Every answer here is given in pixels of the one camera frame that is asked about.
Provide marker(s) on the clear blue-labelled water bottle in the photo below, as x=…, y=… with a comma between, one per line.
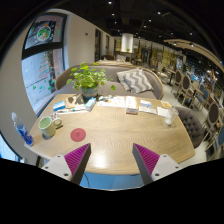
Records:
x=25, y=135

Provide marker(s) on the tan paper with dark shapes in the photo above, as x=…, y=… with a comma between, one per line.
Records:
x=74, y=101

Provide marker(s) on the grey zigzag pillow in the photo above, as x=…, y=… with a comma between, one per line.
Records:
x=135, y=80

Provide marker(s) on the plain white paper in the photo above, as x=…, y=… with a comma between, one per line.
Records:
x=162, y=111

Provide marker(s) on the dark-framed decorated window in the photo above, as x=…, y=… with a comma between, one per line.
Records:
x=41, y=70

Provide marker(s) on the grey tufted chair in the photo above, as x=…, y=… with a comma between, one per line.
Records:
x=191, y=126

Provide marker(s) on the white round pillar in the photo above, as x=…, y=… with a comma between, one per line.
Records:
x=127, y=42

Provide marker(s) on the group of ceiling lights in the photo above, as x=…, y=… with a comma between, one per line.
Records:
x=144, y=20

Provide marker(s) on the white rectangular box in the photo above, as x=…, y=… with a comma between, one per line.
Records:
x=131, y=104

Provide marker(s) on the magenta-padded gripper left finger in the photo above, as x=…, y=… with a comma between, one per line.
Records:
x=77, y=158

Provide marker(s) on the group of round-backed chairs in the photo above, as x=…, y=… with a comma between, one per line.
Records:
x=213, y=115

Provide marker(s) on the potted green leafy plant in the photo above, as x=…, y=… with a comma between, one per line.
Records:
x=87, y=78

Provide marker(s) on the light blue tissue pack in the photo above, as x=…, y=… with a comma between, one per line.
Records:
x=90, y=104

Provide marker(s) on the clear drinking glass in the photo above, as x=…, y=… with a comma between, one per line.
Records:
x=170, y=117

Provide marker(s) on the light green mug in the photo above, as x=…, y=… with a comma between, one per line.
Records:
x=46, y=127

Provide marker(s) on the flat round red coaster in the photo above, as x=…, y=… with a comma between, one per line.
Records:
x=78, y=135

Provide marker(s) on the small yellow card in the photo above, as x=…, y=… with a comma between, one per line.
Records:
x=165, y=104

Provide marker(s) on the blue white printed card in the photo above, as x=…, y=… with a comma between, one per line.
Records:
x=146, y=106

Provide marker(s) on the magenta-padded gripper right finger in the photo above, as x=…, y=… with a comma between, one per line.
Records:
x=147, y=158

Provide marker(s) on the curved grey sofa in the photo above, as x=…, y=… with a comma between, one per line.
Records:
x=111, y=70

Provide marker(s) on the small blue white box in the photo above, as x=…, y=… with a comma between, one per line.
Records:
x=59, y=106

